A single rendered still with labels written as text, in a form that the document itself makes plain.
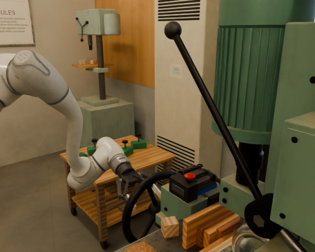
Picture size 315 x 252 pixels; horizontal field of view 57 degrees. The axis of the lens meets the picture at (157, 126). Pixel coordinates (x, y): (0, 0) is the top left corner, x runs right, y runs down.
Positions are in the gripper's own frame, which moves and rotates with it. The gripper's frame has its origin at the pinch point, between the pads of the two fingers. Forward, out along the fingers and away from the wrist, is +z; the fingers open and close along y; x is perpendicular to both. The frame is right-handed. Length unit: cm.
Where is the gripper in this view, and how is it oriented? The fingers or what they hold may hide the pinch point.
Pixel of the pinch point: (147, 200)
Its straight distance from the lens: 125.6
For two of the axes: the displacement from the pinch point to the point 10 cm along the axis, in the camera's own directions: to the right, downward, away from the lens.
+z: 5.6, 5.6, -6.0
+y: 8.0, -1.9, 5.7
